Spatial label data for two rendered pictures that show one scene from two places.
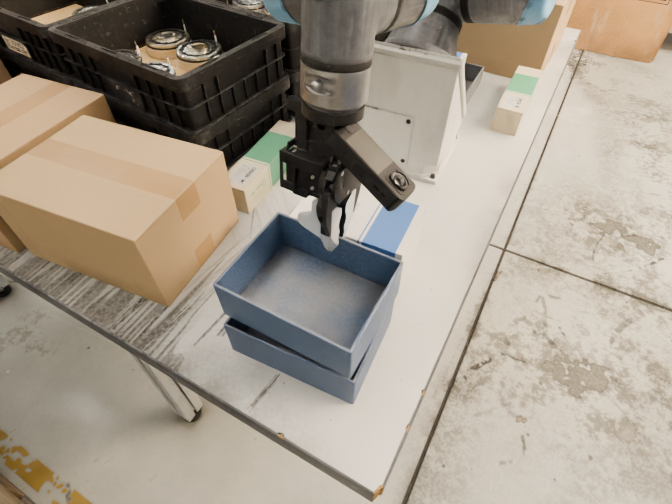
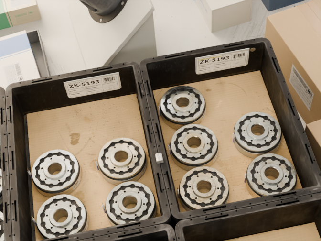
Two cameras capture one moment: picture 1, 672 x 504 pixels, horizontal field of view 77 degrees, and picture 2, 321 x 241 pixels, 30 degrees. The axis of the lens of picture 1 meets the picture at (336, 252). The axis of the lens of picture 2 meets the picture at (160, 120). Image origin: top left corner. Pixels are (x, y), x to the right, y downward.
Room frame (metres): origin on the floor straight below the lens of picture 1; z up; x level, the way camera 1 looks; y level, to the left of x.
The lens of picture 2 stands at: (1.46, 0.79, 1.96)
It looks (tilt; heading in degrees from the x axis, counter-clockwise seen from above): 56 degrees down; 231
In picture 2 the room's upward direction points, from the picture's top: 6 degrees counter-clockwise
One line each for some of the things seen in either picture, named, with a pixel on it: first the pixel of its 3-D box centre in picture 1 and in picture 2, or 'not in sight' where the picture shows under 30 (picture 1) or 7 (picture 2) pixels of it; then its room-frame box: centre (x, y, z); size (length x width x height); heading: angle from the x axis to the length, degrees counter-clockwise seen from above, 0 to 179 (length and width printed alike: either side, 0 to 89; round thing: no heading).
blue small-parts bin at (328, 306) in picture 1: (311, 288); not in sight; (0.34, 0.03, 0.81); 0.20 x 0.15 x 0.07; 61
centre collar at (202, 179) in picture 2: (167, 36); (204, 187); (1.04, 0.40, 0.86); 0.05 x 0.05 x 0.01
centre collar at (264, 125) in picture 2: not in sight; (257, 130); (0.86, 0.39, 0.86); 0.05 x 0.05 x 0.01
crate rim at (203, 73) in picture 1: (168, 32); (225, 122); (0.92, 0.35, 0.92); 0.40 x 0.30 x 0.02; 56
